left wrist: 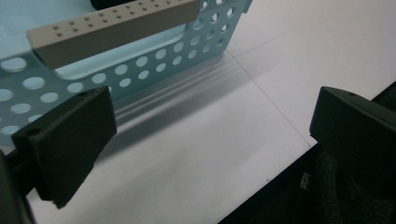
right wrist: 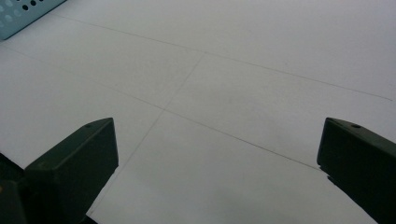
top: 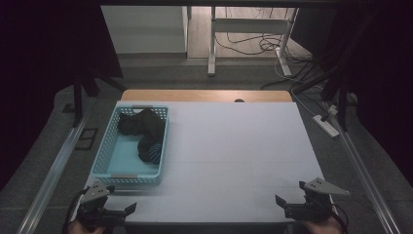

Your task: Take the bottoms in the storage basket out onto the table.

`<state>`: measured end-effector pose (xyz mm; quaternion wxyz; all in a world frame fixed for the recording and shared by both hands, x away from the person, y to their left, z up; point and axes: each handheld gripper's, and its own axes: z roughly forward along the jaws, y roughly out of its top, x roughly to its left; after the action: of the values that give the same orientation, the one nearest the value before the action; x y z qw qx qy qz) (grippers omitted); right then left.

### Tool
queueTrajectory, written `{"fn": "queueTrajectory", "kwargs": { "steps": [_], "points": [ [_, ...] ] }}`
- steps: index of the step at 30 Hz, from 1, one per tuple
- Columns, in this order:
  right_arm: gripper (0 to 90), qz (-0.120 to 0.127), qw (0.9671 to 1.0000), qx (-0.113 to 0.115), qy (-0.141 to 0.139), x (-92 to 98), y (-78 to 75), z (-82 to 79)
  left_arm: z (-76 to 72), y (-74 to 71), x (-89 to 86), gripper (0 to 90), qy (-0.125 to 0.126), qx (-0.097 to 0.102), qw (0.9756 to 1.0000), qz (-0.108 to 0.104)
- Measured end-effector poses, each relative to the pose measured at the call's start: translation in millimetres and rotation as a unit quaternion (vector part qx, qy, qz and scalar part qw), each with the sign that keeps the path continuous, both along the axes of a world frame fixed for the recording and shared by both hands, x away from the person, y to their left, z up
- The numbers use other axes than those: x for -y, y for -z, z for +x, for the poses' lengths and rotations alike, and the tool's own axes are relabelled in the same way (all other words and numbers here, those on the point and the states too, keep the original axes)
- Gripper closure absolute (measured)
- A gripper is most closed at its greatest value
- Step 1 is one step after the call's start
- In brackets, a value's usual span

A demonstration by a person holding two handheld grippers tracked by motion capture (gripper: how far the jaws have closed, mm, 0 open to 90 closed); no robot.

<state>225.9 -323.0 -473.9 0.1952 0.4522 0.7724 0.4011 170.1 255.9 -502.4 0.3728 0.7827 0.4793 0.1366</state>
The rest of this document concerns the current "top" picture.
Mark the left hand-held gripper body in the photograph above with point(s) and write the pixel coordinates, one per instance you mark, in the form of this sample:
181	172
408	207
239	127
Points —
94	208

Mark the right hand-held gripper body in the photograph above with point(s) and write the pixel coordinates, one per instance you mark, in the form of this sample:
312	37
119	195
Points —
313	208

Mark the light blue plastic basket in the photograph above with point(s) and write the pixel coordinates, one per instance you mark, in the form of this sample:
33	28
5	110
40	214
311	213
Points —
113	156

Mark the black blue-striped sock pair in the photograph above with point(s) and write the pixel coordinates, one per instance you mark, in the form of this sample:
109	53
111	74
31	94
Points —
146	126

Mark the person's right hand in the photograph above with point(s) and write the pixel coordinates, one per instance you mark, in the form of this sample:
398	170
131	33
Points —
324	226

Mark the person's left hand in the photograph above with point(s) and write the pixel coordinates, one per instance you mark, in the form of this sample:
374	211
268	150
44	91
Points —
79	229

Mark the white power strip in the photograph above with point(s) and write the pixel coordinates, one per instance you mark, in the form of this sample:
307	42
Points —
326	127

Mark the white board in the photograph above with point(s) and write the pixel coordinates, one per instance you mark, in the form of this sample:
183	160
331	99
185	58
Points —
243	146

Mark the black stand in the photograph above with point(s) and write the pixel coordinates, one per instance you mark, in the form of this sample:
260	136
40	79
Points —
78	100
341	104

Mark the dark curtain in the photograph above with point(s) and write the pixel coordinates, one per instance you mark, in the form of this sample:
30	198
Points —
42	65
383	81

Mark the white cabinet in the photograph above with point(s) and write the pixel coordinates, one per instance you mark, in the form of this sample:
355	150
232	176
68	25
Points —
146	29

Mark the aluminium rail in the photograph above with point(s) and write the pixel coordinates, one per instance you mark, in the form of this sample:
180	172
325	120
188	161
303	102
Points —
55	169
363	172

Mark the white desk frame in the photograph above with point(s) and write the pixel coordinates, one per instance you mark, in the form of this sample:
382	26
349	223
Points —
248	25

